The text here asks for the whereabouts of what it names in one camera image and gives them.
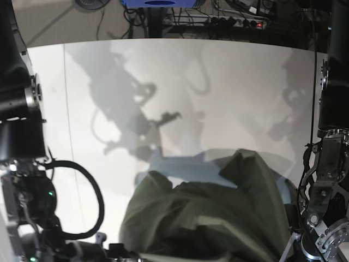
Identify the black power strip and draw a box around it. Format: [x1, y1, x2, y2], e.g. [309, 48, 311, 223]
[204, 16, 268, 29]

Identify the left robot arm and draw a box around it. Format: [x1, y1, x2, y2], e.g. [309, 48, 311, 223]
[297, 1, 348, 261]

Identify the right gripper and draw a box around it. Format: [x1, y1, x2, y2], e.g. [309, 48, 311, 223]
[69, 232, 142, 262]

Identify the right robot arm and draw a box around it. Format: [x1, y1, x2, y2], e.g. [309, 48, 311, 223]
[1, 1, 141, 261]

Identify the green t-shirt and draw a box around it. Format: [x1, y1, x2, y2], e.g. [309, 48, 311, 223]
[119, 149, 291, 261]

